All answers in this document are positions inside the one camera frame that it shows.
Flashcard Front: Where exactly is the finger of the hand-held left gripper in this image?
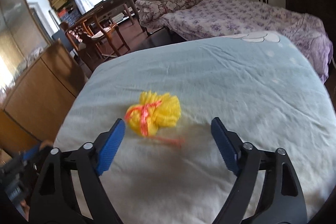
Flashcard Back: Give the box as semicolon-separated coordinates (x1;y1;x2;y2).
18;145;42;163

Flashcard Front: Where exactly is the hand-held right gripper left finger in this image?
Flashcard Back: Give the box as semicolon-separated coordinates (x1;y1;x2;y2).
28;118;126;224

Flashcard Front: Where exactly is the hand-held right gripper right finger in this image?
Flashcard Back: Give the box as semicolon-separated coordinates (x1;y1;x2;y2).
211;117;308;224

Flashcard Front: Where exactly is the yellow mesh ball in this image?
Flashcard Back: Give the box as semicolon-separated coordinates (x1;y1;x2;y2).
125;91;184;149

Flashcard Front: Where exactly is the wooden cabinet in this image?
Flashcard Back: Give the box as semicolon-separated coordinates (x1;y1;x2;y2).
0;39;88;153

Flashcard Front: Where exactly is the wooden dining chair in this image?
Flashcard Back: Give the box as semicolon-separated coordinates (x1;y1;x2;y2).
66;21;130;62

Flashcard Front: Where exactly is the glass cabinet panel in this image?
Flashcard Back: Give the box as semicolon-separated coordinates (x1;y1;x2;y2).
0;0;53;98

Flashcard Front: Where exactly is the bed with purple floral sheet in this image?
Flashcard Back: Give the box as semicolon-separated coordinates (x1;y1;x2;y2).
160;0;334;83

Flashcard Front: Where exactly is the purple cloth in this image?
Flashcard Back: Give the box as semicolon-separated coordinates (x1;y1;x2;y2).
311;30;334;83

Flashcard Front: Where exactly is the wooden table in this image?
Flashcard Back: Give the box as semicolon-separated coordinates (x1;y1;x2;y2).
79;0;141;28

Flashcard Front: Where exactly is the folded floral quilt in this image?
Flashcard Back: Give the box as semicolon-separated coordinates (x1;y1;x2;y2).
135;0;213;28

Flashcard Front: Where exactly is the shelf with boxes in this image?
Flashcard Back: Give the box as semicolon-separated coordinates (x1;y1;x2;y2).
47;0;82;25

